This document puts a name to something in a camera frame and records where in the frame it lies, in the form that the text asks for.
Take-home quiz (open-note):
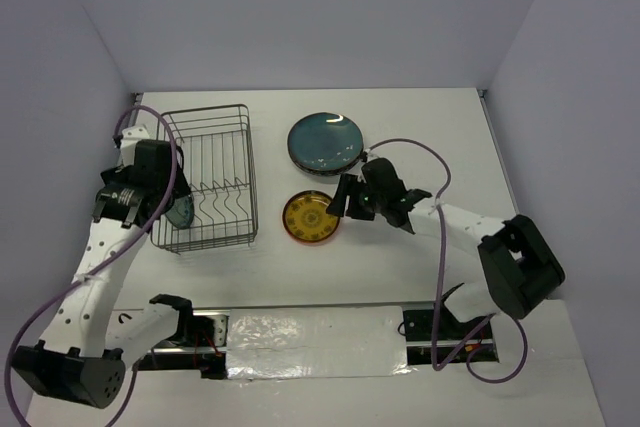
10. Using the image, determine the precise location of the silver foil tape sheet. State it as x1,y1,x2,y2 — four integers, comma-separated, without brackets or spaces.
226,306,410,380

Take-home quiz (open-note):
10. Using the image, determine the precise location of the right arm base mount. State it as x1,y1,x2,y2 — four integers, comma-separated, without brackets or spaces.
397,286,501,367

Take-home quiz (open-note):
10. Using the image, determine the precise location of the dark green plate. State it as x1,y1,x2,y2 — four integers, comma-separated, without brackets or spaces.
287,112,364,159

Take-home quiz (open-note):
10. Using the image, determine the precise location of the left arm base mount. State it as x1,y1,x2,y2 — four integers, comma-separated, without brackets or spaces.
138,309,230,380

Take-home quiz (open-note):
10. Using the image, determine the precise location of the blue floral celadon plate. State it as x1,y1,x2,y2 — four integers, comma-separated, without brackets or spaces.
164,195,195,230

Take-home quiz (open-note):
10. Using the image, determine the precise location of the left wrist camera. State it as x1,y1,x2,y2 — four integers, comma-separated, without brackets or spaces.
119,124,150,166

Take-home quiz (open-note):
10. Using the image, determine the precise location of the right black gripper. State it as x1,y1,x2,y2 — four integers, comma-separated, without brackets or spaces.
325,173,386,221

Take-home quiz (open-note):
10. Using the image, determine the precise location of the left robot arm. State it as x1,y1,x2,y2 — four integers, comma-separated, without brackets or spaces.
9,139,196,409

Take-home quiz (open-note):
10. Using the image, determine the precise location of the wire dish rack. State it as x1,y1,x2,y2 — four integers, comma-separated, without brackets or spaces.
151,104,258,254

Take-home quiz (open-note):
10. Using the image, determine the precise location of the amber brown small plate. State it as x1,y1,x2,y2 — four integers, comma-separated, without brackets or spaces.
281,190,340,240

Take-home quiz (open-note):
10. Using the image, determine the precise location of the orange plastic plate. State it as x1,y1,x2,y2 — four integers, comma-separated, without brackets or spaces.
289,235,335,247

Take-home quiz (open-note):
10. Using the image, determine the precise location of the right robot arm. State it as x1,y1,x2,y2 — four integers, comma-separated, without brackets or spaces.
326,158,566,338

